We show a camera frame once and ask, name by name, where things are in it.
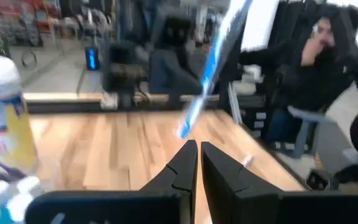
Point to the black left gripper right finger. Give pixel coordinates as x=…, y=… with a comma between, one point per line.
x=259, y=208

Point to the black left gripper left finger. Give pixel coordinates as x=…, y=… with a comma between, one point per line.
x=166, y=205

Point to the grey stool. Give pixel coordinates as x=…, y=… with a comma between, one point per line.
x=309, y=116

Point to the dark office chair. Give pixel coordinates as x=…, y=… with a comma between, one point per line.
x=172, y=68

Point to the seated person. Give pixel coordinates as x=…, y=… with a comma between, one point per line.
x=315, y=77

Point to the black computer tower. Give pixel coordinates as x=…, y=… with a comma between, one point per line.
x=92, y=58

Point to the white disinfecting wipes canister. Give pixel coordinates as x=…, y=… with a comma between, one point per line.
x=14, y=133

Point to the white board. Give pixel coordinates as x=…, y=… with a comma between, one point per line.
x=259, y=25

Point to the red shelving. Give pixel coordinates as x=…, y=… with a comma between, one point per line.
x=20, y=15

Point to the silver aluminium bracket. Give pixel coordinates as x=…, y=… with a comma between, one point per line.
x=235, y=102

